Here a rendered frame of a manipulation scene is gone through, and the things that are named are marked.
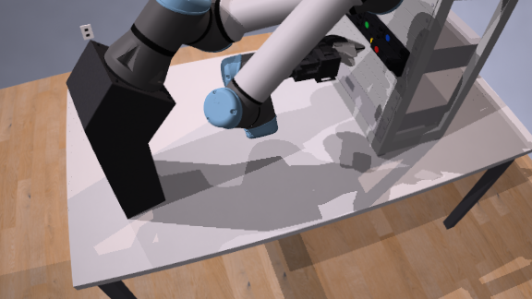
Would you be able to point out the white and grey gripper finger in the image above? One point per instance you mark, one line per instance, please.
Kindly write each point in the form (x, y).
(343, 45)
(348, 60)

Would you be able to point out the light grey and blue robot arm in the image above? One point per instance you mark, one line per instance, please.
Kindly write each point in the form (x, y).
(144, 53)

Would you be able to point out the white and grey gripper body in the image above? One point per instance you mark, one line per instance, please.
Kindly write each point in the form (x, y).
(327, 67)

